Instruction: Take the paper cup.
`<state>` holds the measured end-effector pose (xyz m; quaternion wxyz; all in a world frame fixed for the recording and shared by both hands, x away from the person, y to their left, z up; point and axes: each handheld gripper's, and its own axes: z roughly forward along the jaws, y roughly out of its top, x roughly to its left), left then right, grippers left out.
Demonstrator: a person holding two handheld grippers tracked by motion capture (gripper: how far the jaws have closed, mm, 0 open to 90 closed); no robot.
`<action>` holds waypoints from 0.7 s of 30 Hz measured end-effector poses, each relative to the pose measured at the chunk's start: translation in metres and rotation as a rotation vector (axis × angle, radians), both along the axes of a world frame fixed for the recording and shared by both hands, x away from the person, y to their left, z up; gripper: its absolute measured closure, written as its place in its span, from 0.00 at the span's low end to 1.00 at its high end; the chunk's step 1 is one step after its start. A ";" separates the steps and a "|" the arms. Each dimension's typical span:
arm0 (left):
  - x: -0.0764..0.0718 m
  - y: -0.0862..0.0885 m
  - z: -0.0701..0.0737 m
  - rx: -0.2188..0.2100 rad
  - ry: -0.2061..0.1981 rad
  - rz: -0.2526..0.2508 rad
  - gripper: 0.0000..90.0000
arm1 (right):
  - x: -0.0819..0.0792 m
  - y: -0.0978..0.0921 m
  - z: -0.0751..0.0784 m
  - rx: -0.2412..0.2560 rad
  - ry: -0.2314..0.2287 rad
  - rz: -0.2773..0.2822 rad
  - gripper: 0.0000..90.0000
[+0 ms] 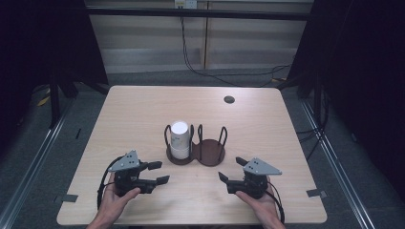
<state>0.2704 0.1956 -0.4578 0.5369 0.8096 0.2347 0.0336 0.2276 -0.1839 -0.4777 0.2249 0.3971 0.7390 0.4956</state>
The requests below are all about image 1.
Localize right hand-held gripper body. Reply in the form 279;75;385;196
226;156;283;200

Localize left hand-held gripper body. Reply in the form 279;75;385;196
107;149;159;198

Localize dark brown cup holder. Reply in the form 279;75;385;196
163;123;229;168

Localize stack of white paper cups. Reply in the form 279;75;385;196
169;120;191;160

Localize person's right hand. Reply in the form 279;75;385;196
235;176;280;227

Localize person's left hand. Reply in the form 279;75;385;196
99;174;141;224

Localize grey tape piece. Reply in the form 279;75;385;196
53;194;79;204
306;188;329;198

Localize black metal stand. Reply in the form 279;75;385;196
47;71;62;130

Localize yellow tape piece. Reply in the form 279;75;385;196
36;94;52;108

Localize black horizontal bar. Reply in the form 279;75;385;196
85;8;316;22

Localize black curtain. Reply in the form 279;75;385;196
286;0;405;195
0;0;110;156

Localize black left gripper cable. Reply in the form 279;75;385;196
96;155;126;211

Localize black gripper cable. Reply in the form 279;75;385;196
96;155;126;211
266;181;286;224

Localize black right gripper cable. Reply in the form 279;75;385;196
266;181;286;224

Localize black floor cables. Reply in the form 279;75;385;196
295;85;330;161

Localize metal floor rail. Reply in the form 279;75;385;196
0;103;75;229
300;98;377;229

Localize black wall cable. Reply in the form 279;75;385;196
180;15;292;89

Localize white wall socket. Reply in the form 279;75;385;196
174;0;199;10

